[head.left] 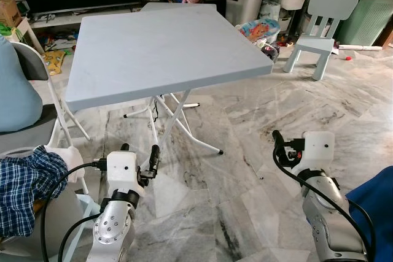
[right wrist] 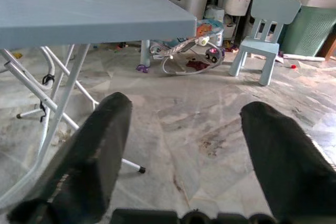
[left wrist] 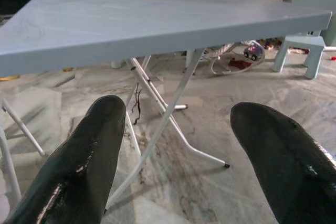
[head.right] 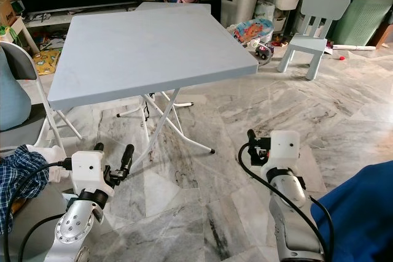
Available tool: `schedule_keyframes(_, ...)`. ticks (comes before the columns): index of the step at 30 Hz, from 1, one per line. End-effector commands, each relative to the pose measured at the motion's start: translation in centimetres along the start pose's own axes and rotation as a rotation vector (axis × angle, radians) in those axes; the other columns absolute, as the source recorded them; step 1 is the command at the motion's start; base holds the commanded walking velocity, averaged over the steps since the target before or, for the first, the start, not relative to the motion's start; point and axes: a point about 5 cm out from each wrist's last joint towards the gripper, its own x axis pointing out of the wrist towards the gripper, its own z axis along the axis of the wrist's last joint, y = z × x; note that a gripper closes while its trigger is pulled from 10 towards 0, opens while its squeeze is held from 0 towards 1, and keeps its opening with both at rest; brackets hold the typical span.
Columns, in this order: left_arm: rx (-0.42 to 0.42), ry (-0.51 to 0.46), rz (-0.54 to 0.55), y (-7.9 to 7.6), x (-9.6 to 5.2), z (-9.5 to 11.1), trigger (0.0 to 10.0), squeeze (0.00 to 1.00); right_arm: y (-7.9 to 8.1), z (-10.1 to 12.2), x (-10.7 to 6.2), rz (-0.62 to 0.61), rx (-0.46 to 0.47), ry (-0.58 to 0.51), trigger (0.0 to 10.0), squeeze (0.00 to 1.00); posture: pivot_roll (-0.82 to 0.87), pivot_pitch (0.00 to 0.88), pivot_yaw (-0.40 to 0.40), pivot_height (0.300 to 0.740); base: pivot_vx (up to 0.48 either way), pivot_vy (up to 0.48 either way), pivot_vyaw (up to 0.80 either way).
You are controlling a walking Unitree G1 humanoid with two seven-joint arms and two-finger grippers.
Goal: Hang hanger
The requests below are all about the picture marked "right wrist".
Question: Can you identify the dark red cloth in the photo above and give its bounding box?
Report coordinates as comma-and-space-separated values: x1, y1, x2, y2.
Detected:
185, 60, 210, 71

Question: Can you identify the white paper roll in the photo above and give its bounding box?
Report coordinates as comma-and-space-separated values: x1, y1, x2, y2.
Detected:
282, 53, 326, 63

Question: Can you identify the white fabric basket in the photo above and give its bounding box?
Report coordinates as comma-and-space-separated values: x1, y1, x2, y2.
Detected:
225, 0, 251, 17

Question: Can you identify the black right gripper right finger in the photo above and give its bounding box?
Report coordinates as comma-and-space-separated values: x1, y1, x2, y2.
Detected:
240, 101, 336, 224

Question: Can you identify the white lidded bin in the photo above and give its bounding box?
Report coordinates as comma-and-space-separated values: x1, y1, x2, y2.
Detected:
169, 0, 210, 20

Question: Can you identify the grey toy car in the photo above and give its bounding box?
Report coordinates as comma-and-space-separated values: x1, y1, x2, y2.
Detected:
205, 47, 224, 64

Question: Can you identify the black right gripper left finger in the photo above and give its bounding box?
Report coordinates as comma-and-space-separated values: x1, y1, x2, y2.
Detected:
7, 92, 133, 224

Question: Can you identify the colourful baby bouncer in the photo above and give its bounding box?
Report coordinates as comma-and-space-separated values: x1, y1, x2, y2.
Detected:
149, 19, 226, 76

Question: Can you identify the white nappy pack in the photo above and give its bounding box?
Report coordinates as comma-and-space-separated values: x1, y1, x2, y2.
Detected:
204, 5, 226, 23

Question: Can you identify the green laundry basket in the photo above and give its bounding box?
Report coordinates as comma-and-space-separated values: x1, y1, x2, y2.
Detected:
279, 5, 336, 57

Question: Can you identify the grey folding table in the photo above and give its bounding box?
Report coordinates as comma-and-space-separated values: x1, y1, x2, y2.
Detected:
0, 0, 198, 210

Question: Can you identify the light blue children's chair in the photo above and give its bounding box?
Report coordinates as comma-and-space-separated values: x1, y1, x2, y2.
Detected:
228, 0, 302, 86

